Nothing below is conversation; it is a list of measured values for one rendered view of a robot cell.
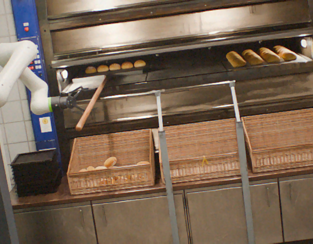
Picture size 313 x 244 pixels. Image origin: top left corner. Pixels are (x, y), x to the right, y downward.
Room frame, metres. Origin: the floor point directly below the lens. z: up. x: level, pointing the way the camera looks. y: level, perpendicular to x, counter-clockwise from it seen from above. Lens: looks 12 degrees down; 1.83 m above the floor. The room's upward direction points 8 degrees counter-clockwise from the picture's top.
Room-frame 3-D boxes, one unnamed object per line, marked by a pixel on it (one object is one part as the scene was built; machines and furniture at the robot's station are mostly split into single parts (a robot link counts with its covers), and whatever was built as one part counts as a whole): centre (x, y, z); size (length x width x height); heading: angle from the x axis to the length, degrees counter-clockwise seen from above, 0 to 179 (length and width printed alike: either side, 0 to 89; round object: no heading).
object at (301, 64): (4.45, -0.27, 1.16); 1.80 x 0.06 x 0.04; 87
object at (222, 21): (4.42, -0.27, 1.54); 1.79 x 0.11 x 0.19; 87
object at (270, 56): (4.83, -0.87, 1.21); 0.61 x 0.48 x 0.06; 177
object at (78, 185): (4.18, 0.31, 0.72); 0.56 x 0.49 x 0.28; 87
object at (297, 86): (4.42, -0.27, 1.02); 1.79 x 0.11 x 0.19; 87
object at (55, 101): (3.92, 0.58, 1.20); 0.12 x 0.06 x 0.09; 177
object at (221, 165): (4.15, -0.29, 0.72); 0.56 x 0.49 x 0.28; 87
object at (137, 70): (5.11, 0.30, 1.20); 0.55 x 0.36 x 0.03; 88
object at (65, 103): (3.92, 0.51, 1.20); 0.09 x 0.07 x 0.08; 87
